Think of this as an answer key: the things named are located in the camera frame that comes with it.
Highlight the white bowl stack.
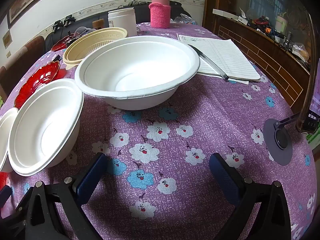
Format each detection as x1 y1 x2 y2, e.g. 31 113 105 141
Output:
8 78 85 176

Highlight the brown wooden cabinet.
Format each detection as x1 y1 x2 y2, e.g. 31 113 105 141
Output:
202 0 320 115

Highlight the large white paper bowl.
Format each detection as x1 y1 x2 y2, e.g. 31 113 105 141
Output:
74 35 201 110

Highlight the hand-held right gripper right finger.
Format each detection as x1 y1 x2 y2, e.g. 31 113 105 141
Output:
209 153 292 240

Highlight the lined paper notebook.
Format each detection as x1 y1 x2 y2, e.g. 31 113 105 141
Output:
177 33 261 85

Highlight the purple floral tablecloth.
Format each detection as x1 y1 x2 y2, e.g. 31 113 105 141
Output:
0 22 318 240

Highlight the white plastic jar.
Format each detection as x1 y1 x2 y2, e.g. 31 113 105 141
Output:
108 7 138 37

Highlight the smartphone in clear case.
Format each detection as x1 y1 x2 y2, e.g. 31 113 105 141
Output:
297 57 320 134

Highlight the beige plastic bowl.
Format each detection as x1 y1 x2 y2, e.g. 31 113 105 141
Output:
62 27 128 70

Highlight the black sofa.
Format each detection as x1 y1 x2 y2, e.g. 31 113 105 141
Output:
45 1 193 52

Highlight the bagged bread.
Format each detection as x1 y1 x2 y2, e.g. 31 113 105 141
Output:
292 44 311 62

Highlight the black ballpoint pen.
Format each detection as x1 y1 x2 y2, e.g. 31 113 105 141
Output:
187 44 230 81

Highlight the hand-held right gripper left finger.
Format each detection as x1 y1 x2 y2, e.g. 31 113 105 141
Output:
5 152 108 240

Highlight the clear plastic bag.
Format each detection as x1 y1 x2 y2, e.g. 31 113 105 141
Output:
172 14 198 26

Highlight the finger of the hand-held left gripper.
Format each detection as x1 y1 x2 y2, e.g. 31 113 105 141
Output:
0 185 12 209

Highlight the brown armchair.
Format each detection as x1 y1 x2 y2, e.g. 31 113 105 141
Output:
0 35 45 98

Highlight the flat white box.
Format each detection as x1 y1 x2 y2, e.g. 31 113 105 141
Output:
212 9 239 20

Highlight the pink bottle with knit sleeve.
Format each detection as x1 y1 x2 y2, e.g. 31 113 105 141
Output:
149 0 171 29

